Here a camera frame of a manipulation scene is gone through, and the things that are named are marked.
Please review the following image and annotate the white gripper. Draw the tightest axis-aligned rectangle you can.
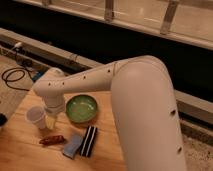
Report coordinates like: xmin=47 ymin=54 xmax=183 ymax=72
xmin=43 ymin=96 xmax=65 ymax=130

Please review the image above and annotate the red pepper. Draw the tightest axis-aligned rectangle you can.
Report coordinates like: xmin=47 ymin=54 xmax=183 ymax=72
xmin=39 ymin=135 xmax=65 ymax=145

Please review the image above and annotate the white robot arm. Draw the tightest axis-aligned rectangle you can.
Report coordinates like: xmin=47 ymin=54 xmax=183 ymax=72
xmin=33 ymin=56 xmax=187 ymax=171

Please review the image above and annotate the white plastic cup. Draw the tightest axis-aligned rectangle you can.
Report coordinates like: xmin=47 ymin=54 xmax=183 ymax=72
xmin=25 ymin=106 xmax=46 ymax=129

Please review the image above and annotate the green bowl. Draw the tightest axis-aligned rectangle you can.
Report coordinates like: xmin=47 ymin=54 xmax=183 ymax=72
xmin=66 ymin=94 xmax=98 ymax=123

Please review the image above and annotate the blue sponge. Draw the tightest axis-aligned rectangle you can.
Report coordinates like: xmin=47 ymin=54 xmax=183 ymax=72
xmin=62 ymin=134 xmax=83 ymax=159

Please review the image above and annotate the black white striped block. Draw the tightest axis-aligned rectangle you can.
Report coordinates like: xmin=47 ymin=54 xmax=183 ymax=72
xmin=80 ymin=126 xmax=97 ymax=157

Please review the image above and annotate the black object at left edge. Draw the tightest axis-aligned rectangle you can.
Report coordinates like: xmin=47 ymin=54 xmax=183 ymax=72
xmin=0 ymin=113 xmax=8 ymax=126

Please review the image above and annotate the blue object on floor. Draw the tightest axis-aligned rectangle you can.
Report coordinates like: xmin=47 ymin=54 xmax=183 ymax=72
xmin=32 ymin=71 xmax=44 ymax=82

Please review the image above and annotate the white plug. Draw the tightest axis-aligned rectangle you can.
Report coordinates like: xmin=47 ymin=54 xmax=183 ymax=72
xmin=12 ymin=42 xmax=23 ymax=50

